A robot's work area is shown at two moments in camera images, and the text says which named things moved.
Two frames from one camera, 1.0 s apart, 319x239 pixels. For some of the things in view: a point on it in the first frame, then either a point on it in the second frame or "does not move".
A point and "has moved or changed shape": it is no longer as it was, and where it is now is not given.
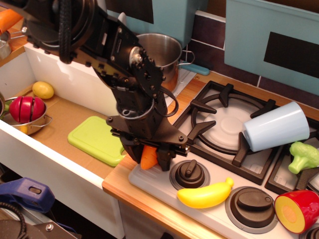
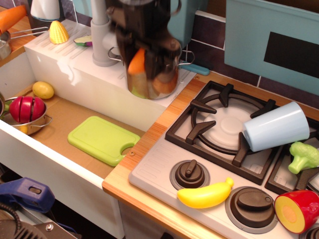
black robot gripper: x=143 y=121 → x=146 y=24
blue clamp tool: x=30 y=192 does not move
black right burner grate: x=281 y=180 does not move
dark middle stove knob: x=250 y=209 does not move
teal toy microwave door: x=277 y=41 does not move
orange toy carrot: x=148 y=158 has moved or changed shape
